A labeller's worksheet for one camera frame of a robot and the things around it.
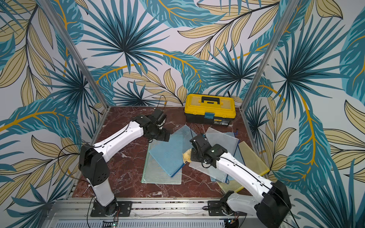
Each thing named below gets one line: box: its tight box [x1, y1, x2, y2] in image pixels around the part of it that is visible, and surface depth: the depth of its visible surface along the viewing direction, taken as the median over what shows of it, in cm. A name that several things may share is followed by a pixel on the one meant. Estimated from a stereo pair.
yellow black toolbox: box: [183, 93, 237, 127], surface depth 102 cm
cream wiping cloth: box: [182, 148, 193, 164], surface depth 78 cm
